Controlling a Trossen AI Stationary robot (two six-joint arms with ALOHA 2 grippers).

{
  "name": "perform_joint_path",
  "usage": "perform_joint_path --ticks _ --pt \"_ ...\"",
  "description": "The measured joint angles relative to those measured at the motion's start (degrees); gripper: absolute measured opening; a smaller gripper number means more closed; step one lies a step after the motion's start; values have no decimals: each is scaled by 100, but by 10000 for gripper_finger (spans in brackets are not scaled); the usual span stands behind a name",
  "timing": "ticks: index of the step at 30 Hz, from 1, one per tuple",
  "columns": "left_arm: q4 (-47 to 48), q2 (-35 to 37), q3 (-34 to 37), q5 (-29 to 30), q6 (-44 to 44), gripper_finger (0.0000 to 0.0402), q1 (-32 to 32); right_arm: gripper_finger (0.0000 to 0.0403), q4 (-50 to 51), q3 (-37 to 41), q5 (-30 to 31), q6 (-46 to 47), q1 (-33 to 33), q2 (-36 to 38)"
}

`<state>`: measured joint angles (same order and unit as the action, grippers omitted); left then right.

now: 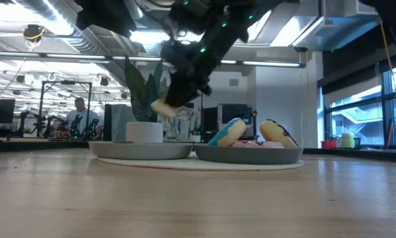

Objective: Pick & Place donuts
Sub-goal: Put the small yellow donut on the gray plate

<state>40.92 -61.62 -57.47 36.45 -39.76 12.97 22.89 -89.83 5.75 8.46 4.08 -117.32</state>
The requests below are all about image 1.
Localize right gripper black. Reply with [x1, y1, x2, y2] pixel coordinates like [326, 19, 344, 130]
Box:
[160, 31, 231, 108]

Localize small dark chocolate donut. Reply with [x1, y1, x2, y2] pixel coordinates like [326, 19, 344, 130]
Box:
[150, 99, 177, 118]

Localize large blue donut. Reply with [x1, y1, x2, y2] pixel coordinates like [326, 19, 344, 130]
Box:
[207, 118, 247, 147]

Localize large pink donut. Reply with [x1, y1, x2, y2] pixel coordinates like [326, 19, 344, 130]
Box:
[230, 139, 286, 149]

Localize large chocolate donut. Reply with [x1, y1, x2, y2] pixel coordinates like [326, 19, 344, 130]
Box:
[259, 118, 299, 149]

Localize floral print partition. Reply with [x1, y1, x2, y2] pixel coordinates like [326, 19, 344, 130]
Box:
[161, 105, 202, 143]

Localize grey framed monitor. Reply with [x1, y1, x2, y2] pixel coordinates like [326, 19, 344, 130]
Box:
[217, 103, 253, 138]

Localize green plant in white pot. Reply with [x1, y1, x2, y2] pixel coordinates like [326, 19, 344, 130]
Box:
[124, 56, 169, 144]

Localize round white placemat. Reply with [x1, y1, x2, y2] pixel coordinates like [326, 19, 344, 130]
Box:
[97, 151, 306, 172]

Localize grey partition panel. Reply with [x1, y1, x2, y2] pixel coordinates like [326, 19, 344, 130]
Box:
[103, 103, 138, 142]

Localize light grey plate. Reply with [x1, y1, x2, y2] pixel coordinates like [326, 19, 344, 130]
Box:
[87, 141, 194, 161]

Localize dark grey plate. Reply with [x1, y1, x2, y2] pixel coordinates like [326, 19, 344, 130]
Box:
[193, 143, 304, 165]

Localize person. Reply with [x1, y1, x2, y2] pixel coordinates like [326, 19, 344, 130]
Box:
[65, 97, 103, 139]

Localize long ceiling light bar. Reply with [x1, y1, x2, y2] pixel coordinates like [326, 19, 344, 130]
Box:
[0, 50, 307, 69]

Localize yellow green container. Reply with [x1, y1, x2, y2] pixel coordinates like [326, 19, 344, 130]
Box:
[341, 133, 356, 149]

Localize dark framed window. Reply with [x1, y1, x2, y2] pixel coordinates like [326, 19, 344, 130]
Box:
[322, 64, 396, 148]

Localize black background rig frame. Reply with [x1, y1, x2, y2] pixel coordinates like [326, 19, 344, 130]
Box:
[38, 80, 93, 139]

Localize black yellow ceiling cable reel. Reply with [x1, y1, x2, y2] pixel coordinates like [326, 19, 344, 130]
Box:
[22, 24, 47, 44]

